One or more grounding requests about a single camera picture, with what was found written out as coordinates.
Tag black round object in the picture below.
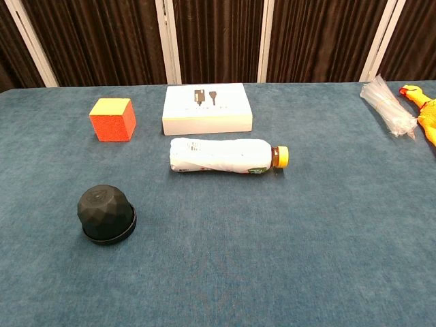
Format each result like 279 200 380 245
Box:
77 184 138 245

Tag white-labelled bottle yellow cap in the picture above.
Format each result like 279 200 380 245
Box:
169 137 290 176

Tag white flat product box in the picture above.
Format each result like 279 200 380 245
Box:
161 82 253 136

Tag blue felt table cover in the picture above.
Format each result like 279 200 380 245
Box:
0 80 436 327

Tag orange foam cube yellow face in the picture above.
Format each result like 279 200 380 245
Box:
89 97 137 142

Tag dark brown pleated curtain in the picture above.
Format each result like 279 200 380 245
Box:
0 0 436 93

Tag yellow rubber chicken toy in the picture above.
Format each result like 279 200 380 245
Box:
399 84 436 147

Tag white frame post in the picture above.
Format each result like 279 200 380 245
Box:
257 0 275 84
3 0 59 88
359 0 399 82
155 0 183 85

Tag white cable ties bundle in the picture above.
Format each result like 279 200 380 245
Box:
360 74 418 138

